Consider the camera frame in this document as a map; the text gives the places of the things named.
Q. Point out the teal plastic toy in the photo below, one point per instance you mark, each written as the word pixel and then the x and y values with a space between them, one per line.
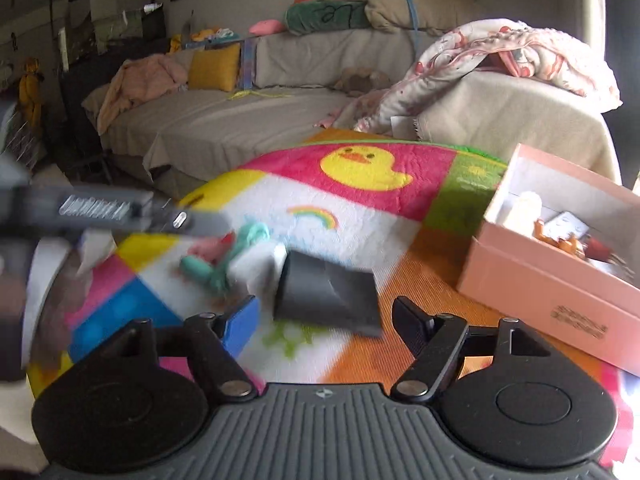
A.
pixel 250 235

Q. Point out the beige covered sofa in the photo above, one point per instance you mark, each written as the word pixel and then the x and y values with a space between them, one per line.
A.
pixel 225 120

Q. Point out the peach towel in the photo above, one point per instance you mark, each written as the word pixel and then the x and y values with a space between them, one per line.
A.
pixel 145 77

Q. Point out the colourful play mat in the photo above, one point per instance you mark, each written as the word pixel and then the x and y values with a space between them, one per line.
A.
pixel 350 210

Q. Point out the yellow cushion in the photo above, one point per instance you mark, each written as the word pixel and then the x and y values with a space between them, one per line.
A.
pixel 215 67

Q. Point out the white plastic bottle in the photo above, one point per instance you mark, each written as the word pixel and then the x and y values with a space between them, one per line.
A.
pixel 522 210

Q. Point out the pink plush toy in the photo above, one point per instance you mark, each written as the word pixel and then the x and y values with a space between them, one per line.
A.
pixel 265 27

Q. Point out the beige plush toy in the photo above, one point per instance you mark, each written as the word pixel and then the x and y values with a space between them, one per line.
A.
pixel 362 81

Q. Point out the glass aquarium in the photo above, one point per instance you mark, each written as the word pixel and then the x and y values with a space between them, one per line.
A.
pixel 110 25

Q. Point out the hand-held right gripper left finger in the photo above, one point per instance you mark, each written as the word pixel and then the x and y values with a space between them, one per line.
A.
pixel 240 325

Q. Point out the green plush pillow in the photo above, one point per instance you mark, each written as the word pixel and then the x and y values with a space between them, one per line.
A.
pixel 325 12

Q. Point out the white paper card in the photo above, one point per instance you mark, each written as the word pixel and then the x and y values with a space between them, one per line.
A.
pixel 567 224

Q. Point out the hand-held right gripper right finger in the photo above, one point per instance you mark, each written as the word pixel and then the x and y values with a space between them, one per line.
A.
pixel 412 325

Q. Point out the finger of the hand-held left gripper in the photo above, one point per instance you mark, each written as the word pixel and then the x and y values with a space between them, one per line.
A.
pixel 205 222

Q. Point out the pink cardboard box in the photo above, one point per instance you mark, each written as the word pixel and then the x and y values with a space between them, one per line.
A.
pixel 525 285

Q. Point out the white plastic object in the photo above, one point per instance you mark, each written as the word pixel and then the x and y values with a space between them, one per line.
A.
pixel 257 265

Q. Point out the white labelled package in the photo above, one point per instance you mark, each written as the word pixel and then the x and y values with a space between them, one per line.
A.
pixel 404 126

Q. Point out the yellow plush figure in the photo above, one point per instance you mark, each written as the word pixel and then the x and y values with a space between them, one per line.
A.
pixel 31 90

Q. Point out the striped cushion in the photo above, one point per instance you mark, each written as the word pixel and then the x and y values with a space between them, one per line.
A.
pixel 248 62

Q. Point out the pink printed blanket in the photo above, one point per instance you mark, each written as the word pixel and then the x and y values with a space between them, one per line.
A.
pixel 525 45

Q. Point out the orange squirrel toy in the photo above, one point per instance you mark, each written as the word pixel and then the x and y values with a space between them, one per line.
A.
pixel 565 247

